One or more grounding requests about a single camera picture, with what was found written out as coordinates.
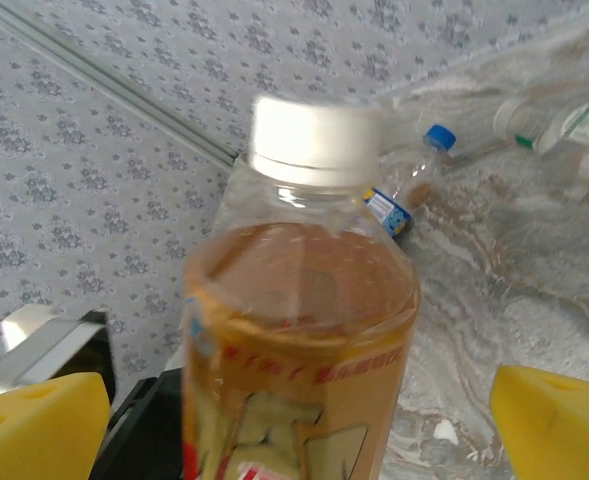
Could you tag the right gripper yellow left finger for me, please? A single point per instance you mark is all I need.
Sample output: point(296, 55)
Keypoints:
point(29, 435)

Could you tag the clear bottle white cap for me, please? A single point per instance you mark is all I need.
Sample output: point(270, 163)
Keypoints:
point(516, 120)

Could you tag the tea bottle amber red label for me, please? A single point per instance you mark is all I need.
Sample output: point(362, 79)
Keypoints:
point(299, 350)

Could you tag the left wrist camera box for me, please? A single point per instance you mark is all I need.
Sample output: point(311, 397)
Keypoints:
point(39, 340)

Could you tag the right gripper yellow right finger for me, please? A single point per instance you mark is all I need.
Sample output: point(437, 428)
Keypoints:
point(559, 435)

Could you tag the aluminium frame post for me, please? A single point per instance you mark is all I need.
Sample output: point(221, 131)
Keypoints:
point(124, 92)

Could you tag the blue-cap bottle blue yellow label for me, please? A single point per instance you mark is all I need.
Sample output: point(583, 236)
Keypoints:
point(391, 212)

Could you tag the white green drink carton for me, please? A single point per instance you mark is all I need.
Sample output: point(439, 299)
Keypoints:
point(586, 125)

